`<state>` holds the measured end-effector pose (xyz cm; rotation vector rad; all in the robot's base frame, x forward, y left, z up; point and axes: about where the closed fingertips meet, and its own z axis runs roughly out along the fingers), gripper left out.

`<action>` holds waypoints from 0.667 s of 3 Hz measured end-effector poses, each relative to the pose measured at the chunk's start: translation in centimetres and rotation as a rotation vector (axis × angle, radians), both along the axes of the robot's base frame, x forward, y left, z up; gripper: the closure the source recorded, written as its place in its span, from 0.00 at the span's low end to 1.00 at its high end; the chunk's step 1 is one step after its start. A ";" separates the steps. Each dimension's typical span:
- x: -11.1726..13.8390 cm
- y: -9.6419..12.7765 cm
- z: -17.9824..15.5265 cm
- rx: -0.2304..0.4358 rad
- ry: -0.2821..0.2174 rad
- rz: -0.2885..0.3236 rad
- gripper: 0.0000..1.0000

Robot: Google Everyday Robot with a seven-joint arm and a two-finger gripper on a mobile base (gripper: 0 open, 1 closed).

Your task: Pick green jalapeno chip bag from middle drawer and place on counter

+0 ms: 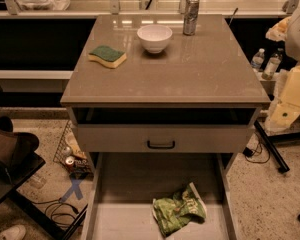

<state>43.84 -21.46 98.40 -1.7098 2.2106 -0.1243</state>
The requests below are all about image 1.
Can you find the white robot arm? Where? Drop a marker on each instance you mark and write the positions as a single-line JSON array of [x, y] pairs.
[[285, 107]]

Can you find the white shoe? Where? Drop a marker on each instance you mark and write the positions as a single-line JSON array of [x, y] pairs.
[[16, 232]]

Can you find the black metal stand leg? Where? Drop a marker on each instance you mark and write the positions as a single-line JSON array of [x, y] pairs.
[[271, 141]]

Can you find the clear water bottle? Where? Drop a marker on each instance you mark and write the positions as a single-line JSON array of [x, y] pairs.
[[272, 64], [258, 59]]

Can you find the wire basket with snacks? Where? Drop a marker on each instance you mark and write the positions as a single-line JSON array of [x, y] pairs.
[[68, 146]]

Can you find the red soda can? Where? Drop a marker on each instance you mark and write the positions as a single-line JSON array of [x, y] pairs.
[[69, 163]]

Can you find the green jalapeno chip bag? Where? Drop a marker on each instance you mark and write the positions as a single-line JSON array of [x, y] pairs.
[[175, 212]]

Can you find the grey drawer cabinet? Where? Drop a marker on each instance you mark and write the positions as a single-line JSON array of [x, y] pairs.
[[203, 79]]

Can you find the clear water bottle left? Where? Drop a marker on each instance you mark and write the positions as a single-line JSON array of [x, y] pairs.
[[258, 59]]

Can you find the green and yellow sponge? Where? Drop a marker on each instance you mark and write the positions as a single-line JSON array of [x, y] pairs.
[[107, 56]]

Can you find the white ceramic bowl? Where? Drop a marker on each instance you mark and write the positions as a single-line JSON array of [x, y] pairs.
[[154, 38]]

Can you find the blue tape cross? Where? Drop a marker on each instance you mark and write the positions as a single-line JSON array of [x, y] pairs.
[[74, 189]]

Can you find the clear water bottle right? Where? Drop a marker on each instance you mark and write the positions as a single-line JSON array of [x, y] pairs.
[[272, 64]]

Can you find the silver drink can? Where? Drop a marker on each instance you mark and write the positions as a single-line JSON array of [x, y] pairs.
[[190, 16]]

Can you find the closed grey upper drawer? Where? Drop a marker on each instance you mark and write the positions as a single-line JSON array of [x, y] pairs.
[[162, 138]]

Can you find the open grey middle drawer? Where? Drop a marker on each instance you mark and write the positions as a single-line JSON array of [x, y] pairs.
[[125, 184]]

